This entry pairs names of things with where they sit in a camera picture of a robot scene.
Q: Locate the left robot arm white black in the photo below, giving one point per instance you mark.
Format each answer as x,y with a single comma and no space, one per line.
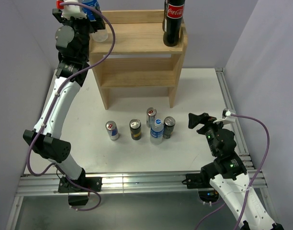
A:
72,43

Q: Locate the aluminium rail frame right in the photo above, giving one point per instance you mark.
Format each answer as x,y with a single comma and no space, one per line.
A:
241,148

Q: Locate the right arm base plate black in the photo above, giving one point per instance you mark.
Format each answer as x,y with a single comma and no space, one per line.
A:
196,181

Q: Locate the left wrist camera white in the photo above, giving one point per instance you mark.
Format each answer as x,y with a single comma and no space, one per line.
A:
69,11

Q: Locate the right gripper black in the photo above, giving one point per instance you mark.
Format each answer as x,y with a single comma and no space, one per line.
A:
204,118

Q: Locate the dark green beverage can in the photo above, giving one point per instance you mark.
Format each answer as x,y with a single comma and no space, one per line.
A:
169,124

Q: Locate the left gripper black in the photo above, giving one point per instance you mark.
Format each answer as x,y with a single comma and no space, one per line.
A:
93,26

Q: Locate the wooden two-tier shelf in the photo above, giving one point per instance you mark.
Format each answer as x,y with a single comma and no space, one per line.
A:
139,57

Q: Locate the black yellow beverage can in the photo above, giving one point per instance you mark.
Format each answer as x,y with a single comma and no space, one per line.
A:
135,129

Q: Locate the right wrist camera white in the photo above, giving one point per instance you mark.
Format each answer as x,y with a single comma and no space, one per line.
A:
228,117

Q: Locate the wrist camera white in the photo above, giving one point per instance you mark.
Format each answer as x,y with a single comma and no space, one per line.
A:
69,11
228,117

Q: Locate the small water bottle blue cap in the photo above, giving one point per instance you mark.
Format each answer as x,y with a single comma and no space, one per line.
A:
156,132

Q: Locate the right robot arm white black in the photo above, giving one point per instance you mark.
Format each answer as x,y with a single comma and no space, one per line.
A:
228,175

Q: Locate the water bottle blue label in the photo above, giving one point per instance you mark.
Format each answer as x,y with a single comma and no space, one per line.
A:
100,33

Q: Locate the silver slim beverage can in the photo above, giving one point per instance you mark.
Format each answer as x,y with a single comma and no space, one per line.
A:
151,116

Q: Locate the Coca-Cola bottle red label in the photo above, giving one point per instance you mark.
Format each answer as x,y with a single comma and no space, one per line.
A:
173,14

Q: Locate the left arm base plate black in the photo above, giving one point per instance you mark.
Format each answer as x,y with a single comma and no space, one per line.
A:
89,183

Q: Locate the blue silver energy drink can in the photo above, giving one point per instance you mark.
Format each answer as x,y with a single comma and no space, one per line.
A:
112,130

